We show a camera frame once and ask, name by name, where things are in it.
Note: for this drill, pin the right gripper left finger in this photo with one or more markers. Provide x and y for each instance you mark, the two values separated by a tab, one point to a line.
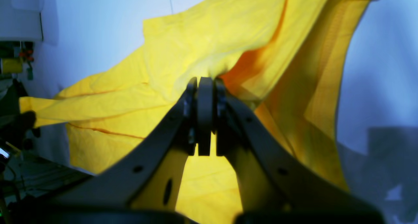
145	178

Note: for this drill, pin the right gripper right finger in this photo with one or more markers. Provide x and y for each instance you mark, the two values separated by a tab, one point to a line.
272	183

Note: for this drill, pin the yellow T-shirt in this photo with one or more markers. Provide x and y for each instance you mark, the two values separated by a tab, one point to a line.
282	58

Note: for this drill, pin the grey right bin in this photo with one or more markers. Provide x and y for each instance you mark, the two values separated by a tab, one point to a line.
20	20

